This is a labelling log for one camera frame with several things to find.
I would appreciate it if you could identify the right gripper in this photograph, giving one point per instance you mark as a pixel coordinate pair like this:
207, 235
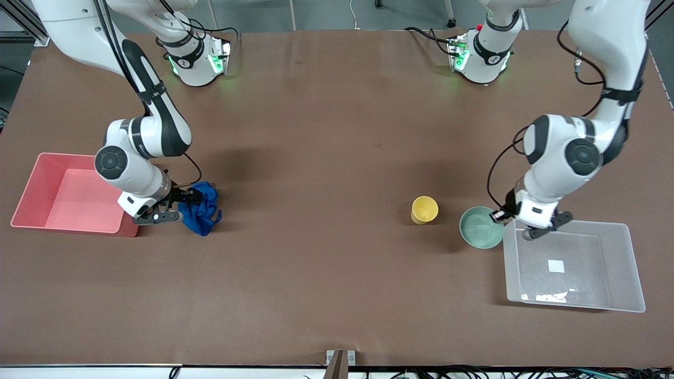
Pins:
179, 196

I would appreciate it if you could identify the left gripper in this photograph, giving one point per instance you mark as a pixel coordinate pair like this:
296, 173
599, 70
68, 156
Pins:
509, 206

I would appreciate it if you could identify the blue cloth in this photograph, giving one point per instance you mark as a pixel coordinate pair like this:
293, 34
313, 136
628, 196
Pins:
202, 216

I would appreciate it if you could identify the green ceramic bowl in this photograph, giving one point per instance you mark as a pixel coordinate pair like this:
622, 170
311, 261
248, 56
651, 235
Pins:
478, 229

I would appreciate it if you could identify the yellow cup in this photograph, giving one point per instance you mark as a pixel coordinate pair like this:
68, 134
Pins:
424, 209

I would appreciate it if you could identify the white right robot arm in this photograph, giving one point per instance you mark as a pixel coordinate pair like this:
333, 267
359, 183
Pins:
158, 131

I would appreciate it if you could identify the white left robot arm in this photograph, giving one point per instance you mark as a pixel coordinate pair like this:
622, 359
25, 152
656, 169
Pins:
568, 152

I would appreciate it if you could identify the white square label sticker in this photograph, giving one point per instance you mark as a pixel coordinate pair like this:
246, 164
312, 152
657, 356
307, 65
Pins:
556, 266

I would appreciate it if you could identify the clear plastic bin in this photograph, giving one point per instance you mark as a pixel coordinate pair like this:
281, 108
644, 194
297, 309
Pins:
568, 268

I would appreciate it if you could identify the torn white sticker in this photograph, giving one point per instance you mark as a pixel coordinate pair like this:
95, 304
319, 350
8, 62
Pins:
547, 297

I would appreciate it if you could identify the pink plastic bin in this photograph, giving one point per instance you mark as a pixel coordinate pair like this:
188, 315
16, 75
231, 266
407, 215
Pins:
63, 200

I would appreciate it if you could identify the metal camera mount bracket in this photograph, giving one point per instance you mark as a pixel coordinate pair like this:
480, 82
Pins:
339, 363

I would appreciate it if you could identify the aluminium frame profile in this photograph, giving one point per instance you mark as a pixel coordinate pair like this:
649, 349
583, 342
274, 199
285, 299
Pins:
26, 29

